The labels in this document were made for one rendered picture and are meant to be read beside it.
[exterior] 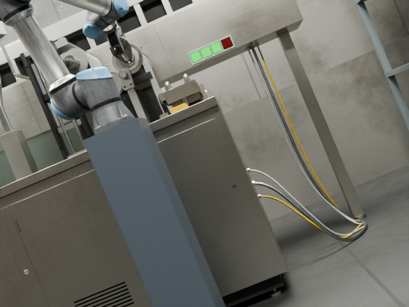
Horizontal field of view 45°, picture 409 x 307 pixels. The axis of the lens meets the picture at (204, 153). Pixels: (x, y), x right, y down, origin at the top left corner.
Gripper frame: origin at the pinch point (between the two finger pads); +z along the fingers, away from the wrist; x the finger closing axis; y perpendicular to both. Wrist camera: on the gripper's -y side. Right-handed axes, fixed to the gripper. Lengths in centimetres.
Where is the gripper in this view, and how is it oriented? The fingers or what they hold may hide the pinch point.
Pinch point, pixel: (128, 61)
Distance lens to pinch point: 240.7
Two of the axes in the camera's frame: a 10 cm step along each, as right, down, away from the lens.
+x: -9.2, 3.9, 0.8
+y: -2.5, -7.3, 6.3
